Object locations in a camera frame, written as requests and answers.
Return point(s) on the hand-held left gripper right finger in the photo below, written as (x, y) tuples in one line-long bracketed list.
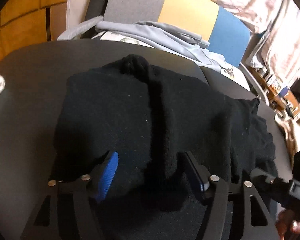
[(198, 180)]

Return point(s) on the grey yellow blue chair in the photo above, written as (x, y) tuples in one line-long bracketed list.
[(187, 7)]

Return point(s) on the person's right hand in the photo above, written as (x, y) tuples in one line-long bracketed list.
[(287, 226)]

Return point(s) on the wooden wardrobe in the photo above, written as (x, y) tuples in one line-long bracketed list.
[(22, 17)]

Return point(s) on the black knit sweater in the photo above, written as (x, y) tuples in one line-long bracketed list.
[(140, 110)]

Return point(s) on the white printed seat cushion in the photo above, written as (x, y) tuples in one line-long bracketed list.
[(236, 76)]

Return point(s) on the cluttered wooden desk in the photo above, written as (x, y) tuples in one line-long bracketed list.
[(282, 103)]

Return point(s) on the small blue object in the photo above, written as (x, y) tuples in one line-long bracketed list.
[(284, 91)]

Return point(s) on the light grey hoodie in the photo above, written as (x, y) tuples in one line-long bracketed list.
[(165, 33)]

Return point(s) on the beige patterned curtain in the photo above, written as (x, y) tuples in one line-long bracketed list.
[(277, 22)]

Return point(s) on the black monitor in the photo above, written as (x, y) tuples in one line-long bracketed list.
[(298, 87)]

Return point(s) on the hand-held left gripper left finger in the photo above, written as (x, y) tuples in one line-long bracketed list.
[(110, 172)]

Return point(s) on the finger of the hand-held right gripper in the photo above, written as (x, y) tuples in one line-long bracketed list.
[(261, 175)]

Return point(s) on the black upright board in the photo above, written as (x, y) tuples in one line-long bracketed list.
[(95, 2)]

